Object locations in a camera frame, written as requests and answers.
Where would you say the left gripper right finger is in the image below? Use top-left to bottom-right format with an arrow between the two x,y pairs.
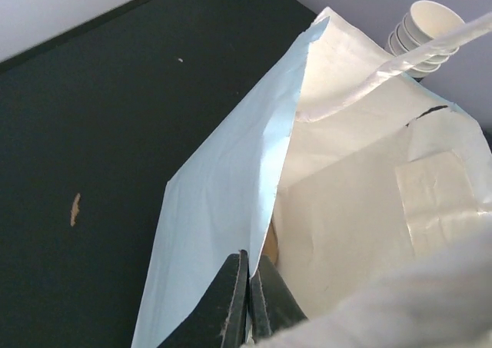
249,255 -> 307,342

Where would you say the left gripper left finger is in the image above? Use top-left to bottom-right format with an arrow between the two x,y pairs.
160,250 -> 248,348

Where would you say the light blue paper bag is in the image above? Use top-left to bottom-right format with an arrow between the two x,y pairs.
132,8 -> 491,347

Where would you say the brown pulp cup carrier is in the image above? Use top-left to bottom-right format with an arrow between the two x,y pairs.
262,219 -> 279,266

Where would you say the right paper cup stack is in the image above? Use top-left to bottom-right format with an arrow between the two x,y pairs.
384,0 -> 464,81

